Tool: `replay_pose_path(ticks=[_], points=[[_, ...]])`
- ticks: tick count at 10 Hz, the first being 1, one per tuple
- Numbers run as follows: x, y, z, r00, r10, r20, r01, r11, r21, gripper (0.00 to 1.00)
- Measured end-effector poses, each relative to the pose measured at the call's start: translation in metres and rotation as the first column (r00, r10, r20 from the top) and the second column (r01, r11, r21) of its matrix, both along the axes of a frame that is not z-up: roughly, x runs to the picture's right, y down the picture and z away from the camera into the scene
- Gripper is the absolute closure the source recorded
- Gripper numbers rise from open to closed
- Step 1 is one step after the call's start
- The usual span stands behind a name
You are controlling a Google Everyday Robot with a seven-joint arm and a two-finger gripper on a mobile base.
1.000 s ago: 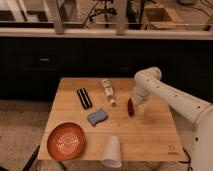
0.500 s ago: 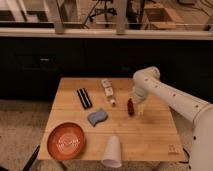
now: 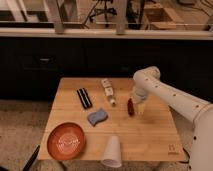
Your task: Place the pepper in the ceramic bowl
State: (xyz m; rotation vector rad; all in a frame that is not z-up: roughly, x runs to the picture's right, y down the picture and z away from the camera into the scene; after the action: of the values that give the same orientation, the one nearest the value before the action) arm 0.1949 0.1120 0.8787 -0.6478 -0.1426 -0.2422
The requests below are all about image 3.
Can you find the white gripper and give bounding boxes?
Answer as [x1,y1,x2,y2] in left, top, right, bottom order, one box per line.
[131,86,148,115]

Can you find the small clear bottle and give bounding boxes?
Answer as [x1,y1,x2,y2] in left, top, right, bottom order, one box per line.
[101,78,116,106]

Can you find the blue sponge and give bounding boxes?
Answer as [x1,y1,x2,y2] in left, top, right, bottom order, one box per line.
[87,108,108,126]

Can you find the black chair leg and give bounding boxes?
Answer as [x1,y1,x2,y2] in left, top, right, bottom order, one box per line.
[22,145,40,171]

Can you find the cardboard box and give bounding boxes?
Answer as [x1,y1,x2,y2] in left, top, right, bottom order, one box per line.
[144,3,184,30]

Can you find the black striped case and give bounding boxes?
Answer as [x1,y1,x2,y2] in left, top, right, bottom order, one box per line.
[77,88,92,109]

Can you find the black cable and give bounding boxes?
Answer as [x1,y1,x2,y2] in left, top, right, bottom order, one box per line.
[181,148,193,171]

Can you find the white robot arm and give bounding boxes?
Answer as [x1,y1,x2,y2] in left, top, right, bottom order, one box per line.
[132,66,213,171]

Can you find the white foam cup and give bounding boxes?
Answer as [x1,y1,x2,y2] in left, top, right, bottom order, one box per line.
[101,136,122,168]

